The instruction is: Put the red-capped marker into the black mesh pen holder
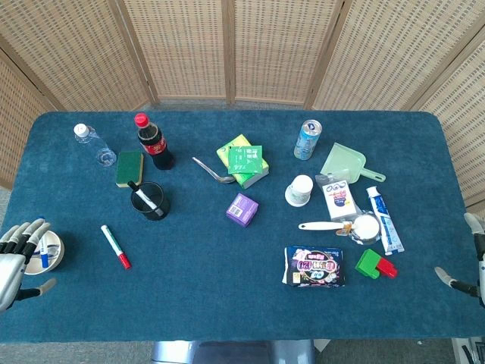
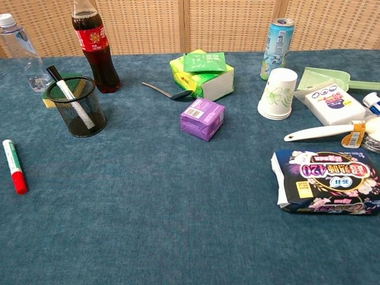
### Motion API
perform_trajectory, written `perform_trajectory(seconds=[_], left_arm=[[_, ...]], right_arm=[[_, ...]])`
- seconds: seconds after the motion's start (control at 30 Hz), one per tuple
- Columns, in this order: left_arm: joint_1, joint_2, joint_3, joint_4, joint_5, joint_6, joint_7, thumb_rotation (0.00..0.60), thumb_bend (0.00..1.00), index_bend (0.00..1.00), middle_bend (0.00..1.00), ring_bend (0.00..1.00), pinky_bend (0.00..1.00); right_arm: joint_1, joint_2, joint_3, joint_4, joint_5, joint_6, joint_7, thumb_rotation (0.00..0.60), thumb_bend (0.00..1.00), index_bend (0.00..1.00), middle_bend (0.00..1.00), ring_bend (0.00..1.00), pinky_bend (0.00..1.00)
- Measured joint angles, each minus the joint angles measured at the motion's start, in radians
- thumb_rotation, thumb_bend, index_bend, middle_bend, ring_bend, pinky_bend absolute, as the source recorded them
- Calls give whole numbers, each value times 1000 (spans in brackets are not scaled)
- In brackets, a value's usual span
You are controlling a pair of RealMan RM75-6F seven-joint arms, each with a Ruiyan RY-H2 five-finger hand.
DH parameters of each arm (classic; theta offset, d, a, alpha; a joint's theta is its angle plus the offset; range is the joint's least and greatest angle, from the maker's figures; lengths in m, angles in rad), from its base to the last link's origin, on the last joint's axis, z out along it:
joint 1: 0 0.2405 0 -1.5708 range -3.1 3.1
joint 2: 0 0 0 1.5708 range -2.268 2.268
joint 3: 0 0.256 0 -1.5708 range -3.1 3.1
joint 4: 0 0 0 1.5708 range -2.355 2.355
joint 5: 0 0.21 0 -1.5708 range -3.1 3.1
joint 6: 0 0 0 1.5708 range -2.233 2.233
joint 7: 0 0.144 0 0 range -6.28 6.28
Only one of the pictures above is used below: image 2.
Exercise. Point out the red-capped white marker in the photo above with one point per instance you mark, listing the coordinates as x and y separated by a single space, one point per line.
14 166

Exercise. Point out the black mesh pen holder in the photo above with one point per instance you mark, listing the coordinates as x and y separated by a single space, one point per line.
84 113

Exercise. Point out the black-capped white marker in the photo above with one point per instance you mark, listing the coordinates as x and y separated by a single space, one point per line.
69 89

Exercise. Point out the purple small packet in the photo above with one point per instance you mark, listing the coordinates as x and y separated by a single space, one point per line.
202 118

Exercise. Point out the black metal spoon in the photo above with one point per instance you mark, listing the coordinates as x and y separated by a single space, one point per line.
175 95

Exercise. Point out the green yellow tissue pack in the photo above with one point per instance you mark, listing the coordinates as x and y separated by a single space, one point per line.
207 81

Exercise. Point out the blue fabric tablecloth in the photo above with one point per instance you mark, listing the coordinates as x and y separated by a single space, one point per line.
166 213

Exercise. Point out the green flat sachet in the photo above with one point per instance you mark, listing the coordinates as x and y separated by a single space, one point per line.
205 62

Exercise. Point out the stacked white paper cups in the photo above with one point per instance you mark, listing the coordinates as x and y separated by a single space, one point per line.
277 95

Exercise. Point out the light blue drink can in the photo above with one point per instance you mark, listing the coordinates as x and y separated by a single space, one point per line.
274 50

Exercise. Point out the woven rattan screen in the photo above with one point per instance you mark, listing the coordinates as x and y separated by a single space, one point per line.
231 23

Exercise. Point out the cola bottle with red label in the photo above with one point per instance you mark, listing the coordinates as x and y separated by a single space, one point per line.
96 49

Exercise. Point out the dark sanitary pad pack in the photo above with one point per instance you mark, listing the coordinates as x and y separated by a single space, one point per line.
329 181

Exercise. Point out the yellow and green sponge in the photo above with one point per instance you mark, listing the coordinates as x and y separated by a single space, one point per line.
50 102

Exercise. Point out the light green plastic dustpan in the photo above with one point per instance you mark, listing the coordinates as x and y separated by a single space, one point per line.
323 77

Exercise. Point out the white wrapped sponge pack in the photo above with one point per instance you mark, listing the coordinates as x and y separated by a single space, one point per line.
335 104

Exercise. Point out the steel wool scourer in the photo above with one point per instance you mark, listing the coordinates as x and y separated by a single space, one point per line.
371 143

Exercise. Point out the blue white small tube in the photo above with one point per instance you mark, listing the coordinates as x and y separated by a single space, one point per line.
372 102

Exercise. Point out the clear plastic water bottle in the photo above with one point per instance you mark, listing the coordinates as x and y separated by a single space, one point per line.
24 53

